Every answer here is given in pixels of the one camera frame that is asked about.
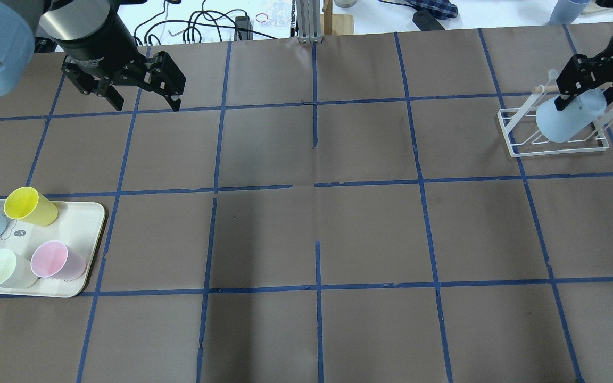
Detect pale blue plastic cup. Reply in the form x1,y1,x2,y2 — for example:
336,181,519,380
535,89,607,143

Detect white wire cup rack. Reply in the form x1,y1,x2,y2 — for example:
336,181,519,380
496,69,613,157

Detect black cable bundle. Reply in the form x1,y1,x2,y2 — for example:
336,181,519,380
134,0,291,47

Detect cream plastic tray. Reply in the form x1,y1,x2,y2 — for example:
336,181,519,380
0,201,106,298

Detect pink plastic cup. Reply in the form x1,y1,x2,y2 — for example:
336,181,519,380
31,240,88,281

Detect yellow plastic cup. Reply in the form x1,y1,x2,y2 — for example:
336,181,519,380
3,186,59,227

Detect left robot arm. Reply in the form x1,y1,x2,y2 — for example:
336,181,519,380
0,1,186,111

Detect plaid folded umbrella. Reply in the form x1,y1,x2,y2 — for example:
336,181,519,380
407,0,458,20

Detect black power adapter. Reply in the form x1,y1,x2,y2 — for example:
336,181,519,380
412,8,445,31

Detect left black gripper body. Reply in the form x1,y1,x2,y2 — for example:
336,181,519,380
59,13,158,99

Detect pale green plastic cup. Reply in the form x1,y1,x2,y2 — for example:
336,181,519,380
0,249,38,288

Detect wooden mug tree stand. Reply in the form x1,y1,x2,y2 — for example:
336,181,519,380
321,1,355,36

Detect aluminium frame post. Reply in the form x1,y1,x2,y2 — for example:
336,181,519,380
295,0,323,44

